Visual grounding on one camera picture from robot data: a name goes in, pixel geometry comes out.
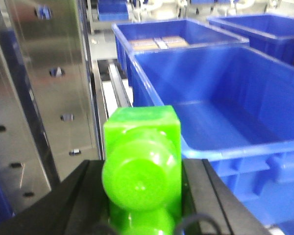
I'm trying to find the roller conveyor track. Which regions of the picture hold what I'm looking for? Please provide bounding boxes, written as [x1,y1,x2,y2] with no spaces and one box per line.
[91,59,132,160]

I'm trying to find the cardboard item in bin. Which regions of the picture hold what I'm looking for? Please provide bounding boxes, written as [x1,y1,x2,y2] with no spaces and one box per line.
[129,36,189,51]

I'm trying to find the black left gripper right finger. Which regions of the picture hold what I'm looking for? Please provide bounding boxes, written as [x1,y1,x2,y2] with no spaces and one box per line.
[180,159,269,235]

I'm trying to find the right blue bin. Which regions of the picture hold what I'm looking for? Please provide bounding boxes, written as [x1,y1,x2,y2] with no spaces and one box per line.
[207,14,294,65]

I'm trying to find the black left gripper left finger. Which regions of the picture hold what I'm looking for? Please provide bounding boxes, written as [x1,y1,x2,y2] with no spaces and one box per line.
[0,160,110,235]

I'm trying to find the black cable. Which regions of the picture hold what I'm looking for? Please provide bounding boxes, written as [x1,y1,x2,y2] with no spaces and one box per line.
[173,213,227,235]

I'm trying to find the stainless steel side panel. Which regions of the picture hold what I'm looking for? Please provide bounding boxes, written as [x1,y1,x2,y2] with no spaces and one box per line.
[0,0,98,213]

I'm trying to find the blue bin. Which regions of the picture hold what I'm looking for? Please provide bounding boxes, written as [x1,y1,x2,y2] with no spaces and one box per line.
[129,46,294,235]
[207,14,294,65]
[112,19,249,80]

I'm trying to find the green toy block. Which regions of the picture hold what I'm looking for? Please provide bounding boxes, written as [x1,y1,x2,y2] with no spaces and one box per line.
[102,106,182,235]

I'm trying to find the near blue bin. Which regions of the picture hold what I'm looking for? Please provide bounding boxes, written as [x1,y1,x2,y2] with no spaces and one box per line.
[129,46,294,235]

